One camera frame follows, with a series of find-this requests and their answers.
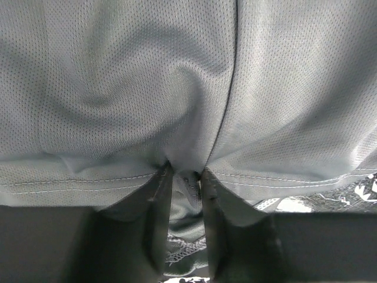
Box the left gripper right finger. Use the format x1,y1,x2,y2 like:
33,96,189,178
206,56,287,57
200,169,288,282

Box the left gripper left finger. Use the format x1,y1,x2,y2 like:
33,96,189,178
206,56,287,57
61,164,173,282

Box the grey t shirt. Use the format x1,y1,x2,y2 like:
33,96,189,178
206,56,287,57
1,1,376,282

